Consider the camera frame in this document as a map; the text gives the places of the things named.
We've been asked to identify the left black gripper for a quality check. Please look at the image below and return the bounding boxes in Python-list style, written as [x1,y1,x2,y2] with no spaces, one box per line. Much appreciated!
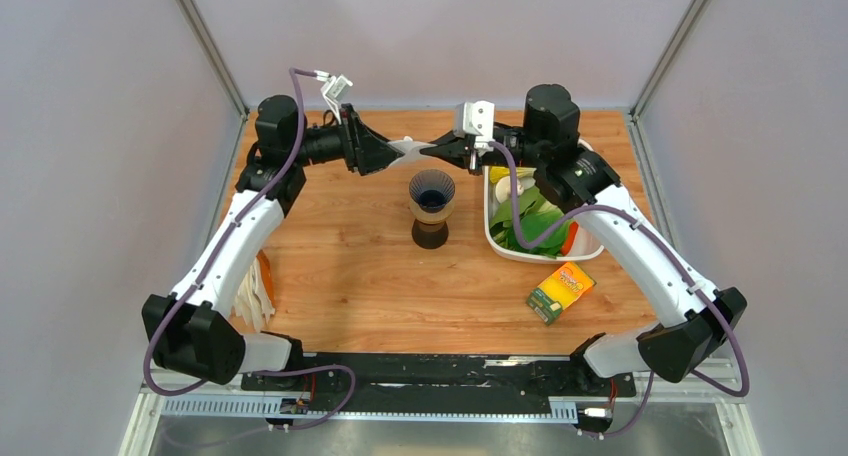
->
[290,105,408,177]

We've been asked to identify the single white paper filter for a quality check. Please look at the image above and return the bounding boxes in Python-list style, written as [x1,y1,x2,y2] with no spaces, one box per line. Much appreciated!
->
[386,136,434,169]

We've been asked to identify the blue glass cone dripper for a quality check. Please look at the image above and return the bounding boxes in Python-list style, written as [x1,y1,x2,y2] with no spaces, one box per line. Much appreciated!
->
[409,169,456,213]

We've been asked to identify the wooden dripper holder ring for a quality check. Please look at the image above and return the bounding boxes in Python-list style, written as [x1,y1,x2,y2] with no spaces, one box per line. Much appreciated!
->
[407,198,457,226]

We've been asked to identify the brown glass coffee carafe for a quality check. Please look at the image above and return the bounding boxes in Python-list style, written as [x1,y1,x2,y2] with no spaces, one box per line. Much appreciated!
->
[411,220,449,250]

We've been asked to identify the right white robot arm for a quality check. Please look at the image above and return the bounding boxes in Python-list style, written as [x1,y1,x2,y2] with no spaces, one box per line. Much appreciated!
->
[420,84,750,395]

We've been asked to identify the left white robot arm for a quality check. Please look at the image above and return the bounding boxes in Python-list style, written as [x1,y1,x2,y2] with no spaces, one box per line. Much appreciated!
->
[142,95,425,396]

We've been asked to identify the white paper coffee filters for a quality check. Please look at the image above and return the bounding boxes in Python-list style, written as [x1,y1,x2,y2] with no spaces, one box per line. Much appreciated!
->
[234,256,276,332]

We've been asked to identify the yellow napa cabbage toy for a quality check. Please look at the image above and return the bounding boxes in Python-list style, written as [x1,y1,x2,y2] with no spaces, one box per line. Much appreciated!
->
[488,166,535,184]

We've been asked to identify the white mushroom toy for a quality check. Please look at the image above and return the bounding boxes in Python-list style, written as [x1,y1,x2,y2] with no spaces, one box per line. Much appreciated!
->
[494,176,535,203]

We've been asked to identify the green bok choy toy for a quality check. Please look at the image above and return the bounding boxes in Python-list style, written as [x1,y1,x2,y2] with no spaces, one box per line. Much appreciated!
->
[496,204,575,259]
[488,187,563,229]

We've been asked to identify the orange carrot toy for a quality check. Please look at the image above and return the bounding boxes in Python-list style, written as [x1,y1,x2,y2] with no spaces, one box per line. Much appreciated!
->
[560,221,579,257]

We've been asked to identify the white rectangular tray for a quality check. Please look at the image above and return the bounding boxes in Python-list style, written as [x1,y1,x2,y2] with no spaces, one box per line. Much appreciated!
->
[483,166,604,264]

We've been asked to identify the yellow green juice box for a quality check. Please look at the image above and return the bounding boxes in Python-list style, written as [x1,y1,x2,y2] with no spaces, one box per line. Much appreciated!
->
[526,262,596,326]

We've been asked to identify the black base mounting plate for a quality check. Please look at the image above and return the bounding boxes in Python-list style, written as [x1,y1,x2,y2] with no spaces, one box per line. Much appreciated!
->
[241,352,636,415]

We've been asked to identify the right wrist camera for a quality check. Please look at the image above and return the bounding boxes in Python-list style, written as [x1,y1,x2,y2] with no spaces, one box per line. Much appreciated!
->
[452,100,495,141]

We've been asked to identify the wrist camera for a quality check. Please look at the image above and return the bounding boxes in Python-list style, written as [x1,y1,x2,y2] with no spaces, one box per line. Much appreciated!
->
[314,70,354,122]
[452,100,495,141]

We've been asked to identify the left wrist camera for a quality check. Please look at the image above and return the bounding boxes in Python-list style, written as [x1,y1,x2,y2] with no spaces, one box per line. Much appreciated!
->
[314,70,354,122]

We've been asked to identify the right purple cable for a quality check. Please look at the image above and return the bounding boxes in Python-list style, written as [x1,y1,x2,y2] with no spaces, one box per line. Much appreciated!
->
[490,140,751,440]

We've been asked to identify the purple cable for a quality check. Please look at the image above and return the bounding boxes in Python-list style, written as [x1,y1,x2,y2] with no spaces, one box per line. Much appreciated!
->
[142,67,358,433]
[490,140,751,440]

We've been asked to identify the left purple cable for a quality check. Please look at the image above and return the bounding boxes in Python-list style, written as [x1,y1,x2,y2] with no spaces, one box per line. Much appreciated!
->
[142,67,358,433]

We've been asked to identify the aluminium frame rail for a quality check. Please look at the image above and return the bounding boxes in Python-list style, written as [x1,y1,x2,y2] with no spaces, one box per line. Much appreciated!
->
[120,352,761,455]

